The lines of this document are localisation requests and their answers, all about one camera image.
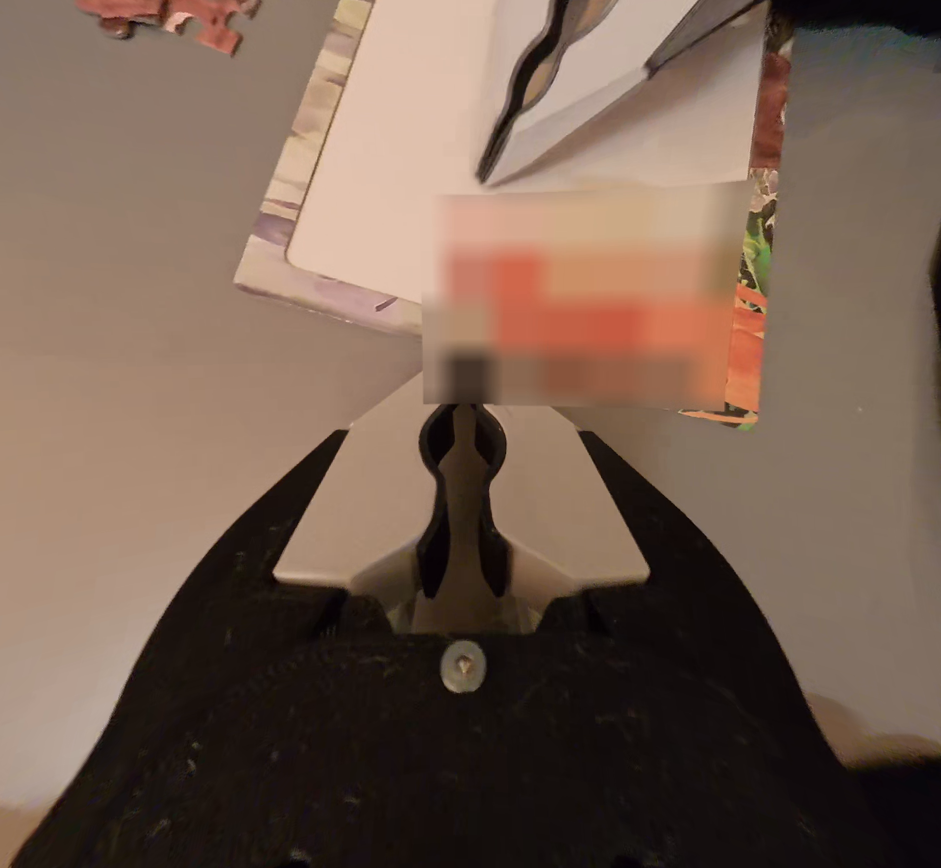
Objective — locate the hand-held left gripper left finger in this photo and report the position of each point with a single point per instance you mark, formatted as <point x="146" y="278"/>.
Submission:
<point x="353" y="515"/>

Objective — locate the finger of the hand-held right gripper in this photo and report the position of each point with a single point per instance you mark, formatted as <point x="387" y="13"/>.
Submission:
<point x="647" y="1"/>
<point x="529" y="1"/>

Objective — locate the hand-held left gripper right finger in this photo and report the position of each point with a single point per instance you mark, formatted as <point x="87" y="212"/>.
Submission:
<point x="566" y="515"/>

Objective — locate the puzzle frame tray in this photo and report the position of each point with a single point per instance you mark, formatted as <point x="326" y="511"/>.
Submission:
<point x="382" y="148"/>

